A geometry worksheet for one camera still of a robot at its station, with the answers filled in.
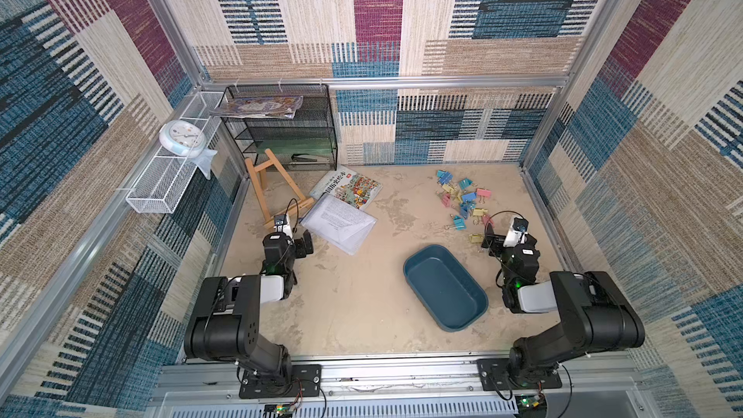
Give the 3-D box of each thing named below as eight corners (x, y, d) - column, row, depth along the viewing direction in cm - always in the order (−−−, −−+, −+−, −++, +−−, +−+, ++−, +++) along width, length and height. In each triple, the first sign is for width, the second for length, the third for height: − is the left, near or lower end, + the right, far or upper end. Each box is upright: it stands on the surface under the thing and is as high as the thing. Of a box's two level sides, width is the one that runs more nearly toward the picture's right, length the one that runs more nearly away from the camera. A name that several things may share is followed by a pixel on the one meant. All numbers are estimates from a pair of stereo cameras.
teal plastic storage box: (443, 342, 81) (447, 336, 77) (397, 270, 95) (398, 262, 91) (487, 313, 86) (493, 306, 82) (437, 248, 100) (440, 240, 95)
